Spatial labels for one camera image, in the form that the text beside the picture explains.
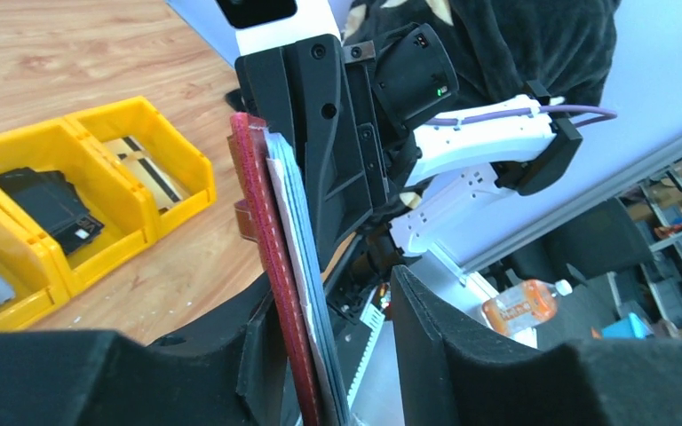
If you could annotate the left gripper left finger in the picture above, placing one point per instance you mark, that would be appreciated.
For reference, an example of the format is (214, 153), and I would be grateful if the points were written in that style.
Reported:
(225, 368)

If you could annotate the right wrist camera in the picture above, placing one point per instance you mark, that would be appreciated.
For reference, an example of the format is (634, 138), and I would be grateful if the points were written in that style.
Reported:
(282, 20)

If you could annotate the middle yellow bin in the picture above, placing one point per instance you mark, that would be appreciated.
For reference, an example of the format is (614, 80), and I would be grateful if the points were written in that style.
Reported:
(56, 145)

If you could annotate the black card holder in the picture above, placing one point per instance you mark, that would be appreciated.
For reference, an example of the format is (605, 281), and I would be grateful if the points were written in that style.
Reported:
(53, 202)

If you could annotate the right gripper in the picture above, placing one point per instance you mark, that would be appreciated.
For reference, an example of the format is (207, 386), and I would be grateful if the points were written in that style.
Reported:
(326, 109)

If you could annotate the red leather card holder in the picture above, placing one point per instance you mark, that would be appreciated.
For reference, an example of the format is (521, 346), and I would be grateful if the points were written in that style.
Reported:
(321, 396)

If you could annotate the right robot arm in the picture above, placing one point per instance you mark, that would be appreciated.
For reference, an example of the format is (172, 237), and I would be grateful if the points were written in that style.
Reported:
(441, 162)

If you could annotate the orange plastic bottle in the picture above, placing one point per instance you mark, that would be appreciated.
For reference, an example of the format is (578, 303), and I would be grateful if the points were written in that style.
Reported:
(526, 305)

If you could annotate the left yellow bin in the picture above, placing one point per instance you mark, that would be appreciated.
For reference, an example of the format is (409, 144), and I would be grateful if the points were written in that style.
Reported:
(31, 286)

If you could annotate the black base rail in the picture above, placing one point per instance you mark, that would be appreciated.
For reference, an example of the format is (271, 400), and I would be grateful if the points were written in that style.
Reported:
(353, 293)

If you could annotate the person in black fleece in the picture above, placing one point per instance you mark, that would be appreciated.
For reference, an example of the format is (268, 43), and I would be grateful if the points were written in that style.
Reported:
(496, 47)

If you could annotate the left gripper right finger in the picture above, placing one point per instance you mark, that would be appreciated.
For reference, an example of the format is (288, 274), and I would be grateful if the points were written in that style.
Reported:
(455, 371)

